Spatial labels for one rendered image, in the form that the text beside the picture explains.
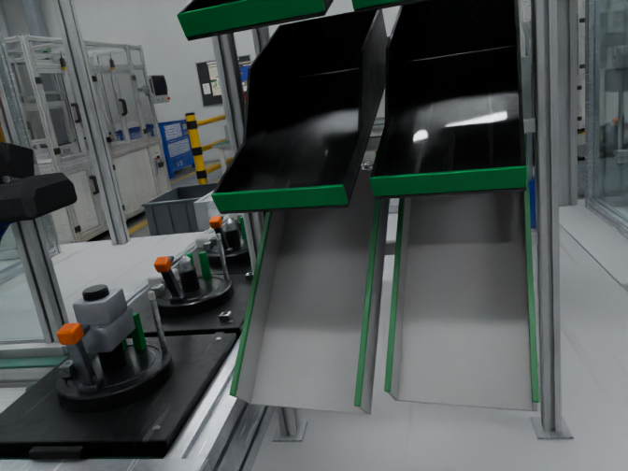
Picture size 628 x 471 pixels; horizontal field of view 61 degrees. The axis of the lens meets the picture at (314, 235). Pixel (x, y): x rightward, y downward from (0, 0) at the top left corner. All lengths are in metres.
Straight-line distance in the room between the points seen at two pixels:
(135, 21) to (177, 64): 1.21
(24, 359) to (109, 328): 0.30
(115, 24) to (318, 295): 12.18
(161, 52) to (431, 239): 11.69
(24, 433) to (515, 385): 0.52
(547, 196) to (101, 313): 0.52
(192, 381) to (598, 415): 0.50
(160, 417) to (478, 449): 0.37
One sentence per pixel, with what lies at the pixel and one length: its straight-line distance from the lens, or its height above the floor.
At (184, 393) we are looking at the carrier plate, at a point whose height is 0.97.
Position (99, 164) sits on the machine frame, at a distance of 1.93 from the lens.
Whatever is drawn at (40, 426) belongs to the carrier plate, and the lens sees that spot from 0.71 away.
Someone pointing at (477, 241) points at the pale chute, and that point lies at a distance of 0.60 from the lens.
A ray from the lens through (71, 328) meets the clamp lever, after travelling 0.66.
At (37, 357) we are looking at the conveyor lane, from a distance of 0.96.
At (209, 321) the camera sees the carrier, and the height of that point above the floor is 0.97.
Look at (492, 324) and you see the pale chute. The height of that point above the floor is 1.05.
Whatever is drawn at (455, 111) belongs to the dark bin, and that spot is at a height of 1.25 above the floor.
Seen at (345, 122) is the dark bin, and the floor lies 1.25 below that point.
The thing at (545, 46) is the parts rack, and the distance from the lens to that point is 0.60.
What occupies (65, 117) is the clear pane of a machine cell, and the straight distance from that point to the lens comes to 6.02.
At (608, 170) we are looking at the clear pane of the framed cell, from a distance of 1.55.
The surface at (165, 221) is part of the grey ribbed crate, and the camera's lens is 2.74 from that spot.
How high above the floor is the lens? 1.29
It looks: 16 degrees down
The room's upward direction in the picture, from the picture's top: 8 degrees counter-clockwise
